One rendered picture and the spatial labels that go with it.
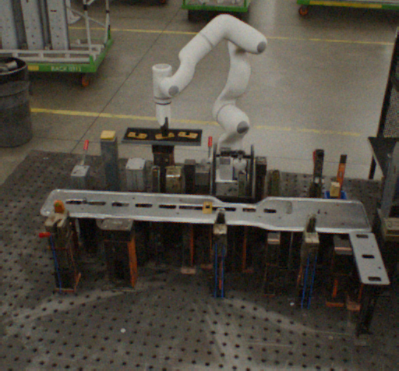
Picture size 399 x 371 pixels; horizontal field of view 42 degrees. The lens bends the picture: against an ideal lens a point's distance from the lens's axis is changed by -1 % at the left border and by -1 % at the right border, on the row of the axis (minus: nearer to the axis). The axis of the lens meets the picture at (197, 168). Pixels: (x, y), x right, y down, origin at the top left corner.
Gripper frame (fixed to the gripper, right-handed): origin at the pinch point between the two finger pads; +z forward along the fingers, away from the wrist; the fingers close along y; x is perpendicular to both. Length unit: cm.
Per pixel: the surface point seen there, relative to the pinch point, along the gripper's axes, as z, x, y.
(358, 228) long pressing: 19, 63, 70
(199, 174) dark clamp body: 11.6, 10.3, 22.6
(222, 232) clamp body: 14, 8, 61
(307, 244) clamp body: 15, 37, 76
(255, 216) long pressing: 19, 26, 50
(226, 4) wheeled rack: 91, 220, -544
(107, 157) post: 13.2, -26.8, -6.9
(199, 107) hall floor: 119, 94, -262
